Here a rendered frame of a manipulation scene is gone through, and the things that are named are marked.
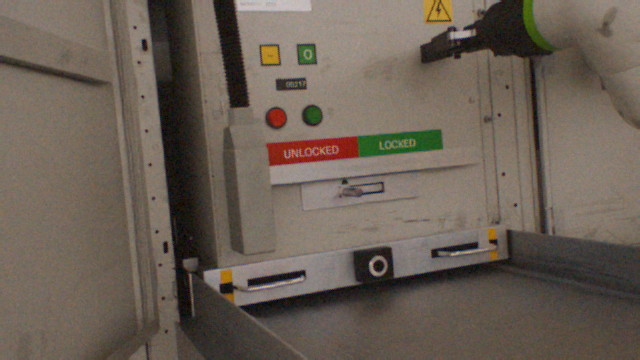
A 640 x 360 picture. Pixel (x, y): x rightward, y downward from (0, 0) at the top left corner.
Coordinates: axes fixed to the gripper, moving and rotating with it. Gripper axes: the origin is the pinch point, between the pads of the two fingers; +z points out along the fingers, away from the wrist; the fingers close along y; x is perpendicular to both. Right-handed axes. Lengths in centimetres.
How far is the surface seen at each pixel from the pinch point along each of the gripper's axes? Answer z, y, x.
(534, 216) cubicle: 7.7, 24.2, -30.8
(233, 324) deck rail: -16, -42, -34
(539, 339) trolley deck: -31, -10, -38
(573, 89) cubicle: 5.4, 33.3, -7.5
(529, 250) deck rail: -2.8, 13.6, -34.6
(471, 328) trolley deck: -22.9, -13.2, -38.2
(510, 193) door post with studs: 7.4, 18.8, -25.8
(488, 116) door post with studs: 7.2, 15.0, -11.1
